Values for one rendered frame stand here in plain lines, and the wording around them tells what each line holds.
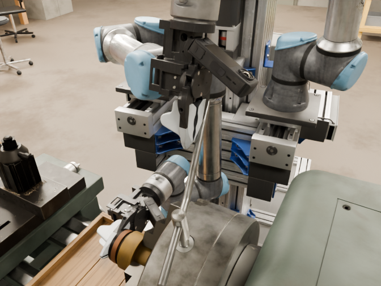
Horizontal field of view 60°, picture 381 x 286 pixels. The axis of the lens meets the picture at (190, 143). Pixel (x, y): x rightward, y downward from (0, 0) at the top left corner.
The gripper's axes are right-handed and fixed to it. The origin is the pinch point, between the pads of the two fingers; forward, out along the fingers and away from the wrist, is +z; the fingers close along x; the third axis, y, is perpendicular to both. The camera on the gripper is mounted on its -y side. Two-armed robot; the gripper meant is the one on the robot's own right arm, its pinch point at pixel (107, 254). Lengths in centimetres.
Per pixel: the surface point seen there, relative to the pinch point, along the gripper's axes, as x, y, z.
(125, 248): 3.6, -4.5, -0.9
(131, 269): 2.2, -7.9, 1.6
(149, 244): 4.5, -8.9, -3.7
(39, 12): -96, 560, -435
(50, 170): -11, 47, -23
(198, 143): 27.7, -16.0, -10.9
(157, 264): 13.6, -16.9, 4.9
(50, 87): -109, 288, -212
